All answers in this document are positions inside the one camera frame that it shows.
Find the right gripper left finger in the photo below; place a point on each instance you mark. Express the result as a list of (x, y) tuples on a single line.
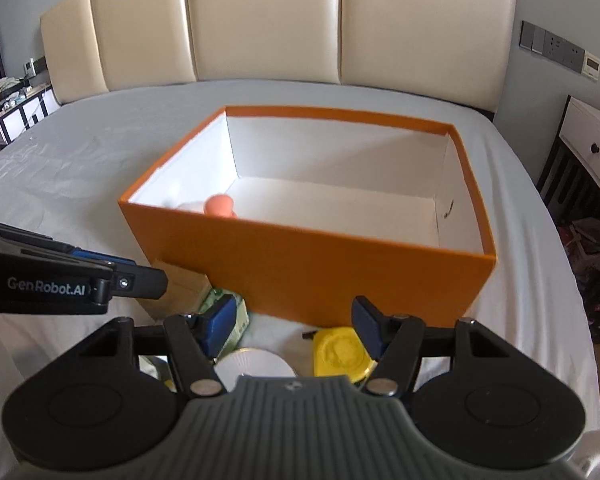
[(195, 342)]

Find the orange pink silicone bottle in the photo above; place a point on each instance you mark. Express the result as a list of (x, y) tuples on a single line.
[(220, 205)]

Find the cream padded headboard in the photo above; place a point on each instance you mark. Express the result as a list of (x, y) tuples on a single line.
[(452, 50)]

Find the white bed sheet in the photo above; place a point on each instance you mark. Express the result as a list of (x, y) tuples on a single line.
[(63, 179)]

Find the orange cardboard storage box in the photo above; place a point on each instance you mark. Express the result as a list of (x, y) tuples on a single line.
[(331, 204)]

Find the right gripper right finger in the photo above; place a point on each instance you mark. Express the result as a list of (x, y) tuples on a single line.
[(393, 343)]

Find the left side shelf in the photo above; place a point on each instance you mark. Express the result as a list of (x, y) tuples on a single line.
[(23, 105)]

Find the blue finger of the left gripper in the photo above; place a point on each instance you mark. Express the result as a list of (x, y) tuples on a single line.
[(98, 256)]

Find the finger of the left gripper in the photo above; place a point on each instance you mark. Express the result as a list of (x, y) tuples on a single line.
[(131, 280)]

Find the green spray bottle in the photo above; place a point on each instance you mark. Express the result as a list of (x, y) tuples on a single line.
[(224, 319)]

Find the grey wall switch panel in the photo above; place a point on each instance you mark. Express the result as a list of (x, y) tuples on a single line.
[(553, 47)]

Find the brown cardboard small box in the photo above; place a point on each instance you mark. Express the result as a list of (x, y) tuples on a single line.
[(185, 293)]

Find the white bedside drawer table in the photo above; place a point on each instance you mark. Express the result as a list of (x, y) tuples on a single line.
[(569, 186)]

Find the white wall thermostat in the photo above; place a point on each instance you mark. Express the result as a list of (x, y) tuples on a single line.
[(591, 66)]

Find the yellow tape measure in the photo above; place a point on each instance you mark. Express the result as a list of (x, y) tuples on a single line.
[(339, 352)]

